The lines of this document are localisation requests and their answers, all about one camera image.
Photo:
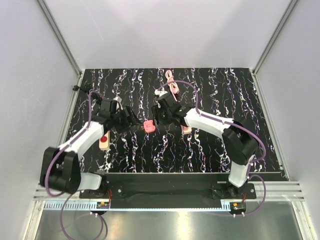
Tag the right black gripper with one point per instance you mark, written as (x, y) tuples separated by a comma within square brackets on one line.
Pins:
[(156, 110)]

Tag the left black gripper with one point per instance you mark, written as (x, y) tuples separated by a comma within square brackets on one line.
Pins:
[(126, 124)]

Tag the pink adapter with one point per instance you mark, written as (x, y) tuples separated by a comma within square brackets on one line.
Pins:
[(149, 126)]

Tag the pink power strip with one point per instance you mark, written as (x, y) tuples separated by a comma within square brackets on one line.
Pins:
[(186, 130)]

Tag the beige red power strip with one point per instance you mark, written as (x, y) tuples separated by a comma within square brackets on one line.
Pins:
[(104, 142)]

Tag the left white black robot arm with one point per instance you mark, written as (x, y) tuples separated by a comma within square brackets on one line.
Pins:
[(60, 168)]

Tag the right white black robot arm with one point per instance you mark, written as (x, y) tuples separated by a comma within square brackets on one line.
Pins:
[(239, 144)]

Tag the black marbled mat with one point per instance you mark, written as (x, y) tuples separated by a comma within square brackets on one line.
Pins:
[(222, 92)]

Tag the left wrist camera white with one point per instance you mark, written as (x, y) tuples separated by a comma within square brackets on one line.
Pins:
[(118, 103)]

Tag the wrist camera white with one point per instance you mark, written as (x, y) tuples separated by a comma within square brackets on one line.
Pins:
[(159, 93), (118, 103)]

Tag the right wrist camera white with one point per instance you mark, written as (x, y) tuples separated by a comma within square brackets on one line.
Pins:
[(159, 93)]

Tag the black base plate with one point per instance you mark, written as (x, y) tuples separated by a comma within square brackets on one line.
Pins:
[(212, 185)]

